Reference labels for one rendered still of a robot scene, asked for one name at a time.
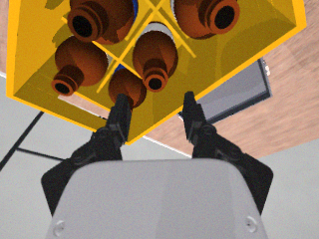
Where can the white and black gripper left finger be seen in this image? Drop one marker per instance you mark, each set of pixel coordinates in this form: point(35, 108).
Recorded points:
point(105, 146)

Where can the yellow wooden crate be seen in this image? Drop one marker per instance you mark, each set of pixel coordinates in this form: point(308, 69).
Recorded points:
point(37, 27)

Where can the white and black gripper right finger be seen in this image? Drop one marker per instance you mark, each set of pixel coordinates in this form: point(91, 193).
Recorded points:
point(209, 144)

